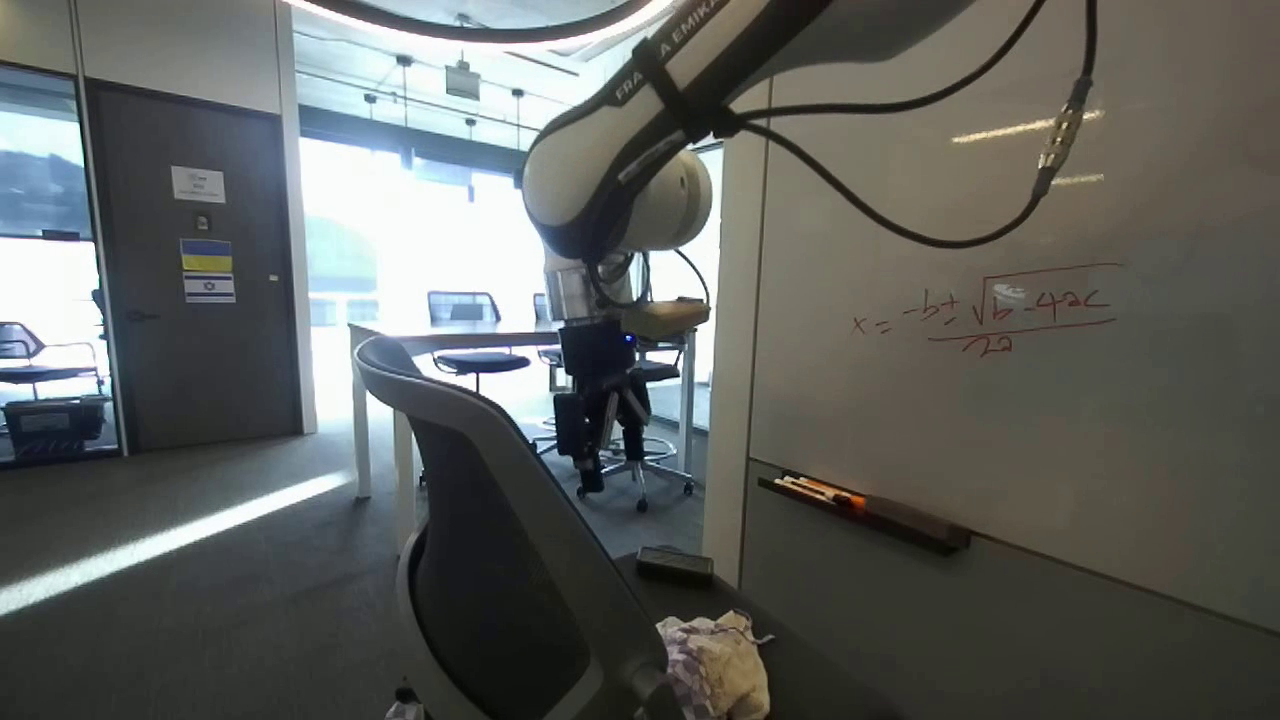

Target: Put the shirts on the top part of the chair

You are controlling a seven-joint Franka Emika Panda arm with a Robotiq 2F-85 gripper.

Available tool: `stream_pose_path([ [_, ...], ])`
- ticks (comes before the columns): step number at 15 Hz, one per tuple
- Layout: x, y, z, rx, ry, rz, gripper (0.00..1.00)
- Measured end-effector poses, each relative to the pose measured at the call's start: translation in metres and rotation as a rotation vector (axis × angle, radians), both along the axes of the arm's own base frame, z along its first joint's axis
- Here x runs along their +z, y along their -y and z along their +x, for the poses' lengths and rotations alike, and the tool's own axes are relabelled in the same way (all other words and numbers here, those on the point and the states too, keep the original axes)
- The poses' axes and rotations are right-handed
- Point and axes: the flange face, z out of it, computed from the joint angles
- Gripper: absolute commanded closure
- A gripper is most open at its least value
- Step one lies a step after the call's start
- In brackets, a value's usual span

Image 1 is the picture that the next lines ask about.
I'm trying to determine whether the ceiling projector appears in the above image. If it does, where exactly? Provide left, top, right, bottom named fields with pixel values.
left=441, top=55, right=486, bottom=106

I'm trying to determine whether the blue yellow poster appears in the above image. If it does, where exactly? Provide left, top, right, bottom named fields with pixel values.
left=175, top=237, right=239, bottom=311

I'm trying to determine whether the black box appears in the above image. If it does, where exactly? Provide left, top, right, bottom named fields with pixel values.
left=0, top=396, right=109, bottom=470

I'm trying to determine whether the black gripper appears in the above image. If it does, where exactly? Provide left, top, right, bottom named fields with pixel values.
left=554, top=311, right=656, bottom=499

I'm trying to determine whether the ring ceiling lamp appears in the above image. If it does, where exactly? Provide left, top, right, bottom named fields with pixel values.
left=285, top=0, right=692, bottom=53

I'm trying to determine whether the grey mesh office chair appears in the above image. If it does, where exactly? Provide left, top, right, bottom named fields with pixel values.
left=354, top=332, right=912, bottom=720

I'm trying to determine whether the white meeting table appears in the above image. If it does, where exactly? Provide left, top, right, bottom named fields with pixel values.
left=349, top=317, right=702, bottom=537

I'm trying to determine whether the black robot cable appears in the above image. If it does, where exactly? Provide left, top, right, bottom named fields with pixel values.
left=717, top=0, right=1104, bottom=257

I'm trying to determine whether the white paper sign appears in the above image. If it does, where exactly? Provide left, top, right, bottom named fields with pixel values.
left=167, top=161, right=231, bottom=210

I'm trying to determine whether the dark wooden door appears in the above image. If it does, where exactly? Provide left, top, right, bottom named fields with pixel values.
left=84, top=76, right=303, bottom=458

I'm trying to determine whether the black marker tray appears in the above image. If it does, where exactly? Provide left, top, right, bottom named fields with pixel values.
left=757, top=466, right=978, bottom=555

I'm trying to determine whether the large whiteboard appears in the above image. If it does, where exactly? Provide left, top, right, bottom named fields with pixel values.
left=743, top=0, right=1280, bottom=635

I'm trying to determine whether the yellowish wrist camera box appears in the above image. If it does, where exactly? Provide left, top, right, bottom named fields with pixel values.
left=620, top=294, right=717, bottom=340

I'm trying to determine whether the white cloth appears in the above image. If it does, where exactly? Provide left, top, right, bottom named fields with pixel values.
left=654, top=610, right=776, bottom=720

